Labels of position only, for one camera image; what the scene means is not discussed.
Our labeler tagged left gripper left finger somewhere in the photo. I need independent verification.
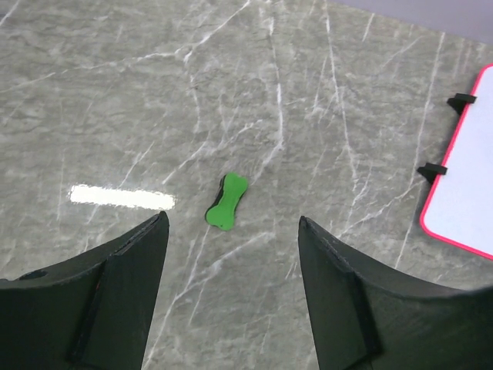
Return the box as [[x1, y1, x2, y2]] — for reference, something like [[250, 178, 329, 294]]
[[1, 212, 169, 369]]

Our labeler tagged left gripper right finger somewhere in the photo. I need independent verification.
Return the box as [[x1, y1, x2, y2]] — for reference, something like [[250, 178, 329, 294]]
[[298, 217, 492, 369]]

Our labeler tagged pink framed whiteboard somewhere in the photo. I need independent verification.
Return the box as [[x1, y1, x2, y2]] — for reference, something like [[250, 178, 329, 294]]
[[417, 64, 492, 259]]

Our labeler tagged green whiteboard eraser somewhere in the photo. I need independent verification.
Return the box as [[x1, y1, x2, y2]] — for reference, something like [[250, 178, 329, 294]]
[[205, 173, 249, 231]]

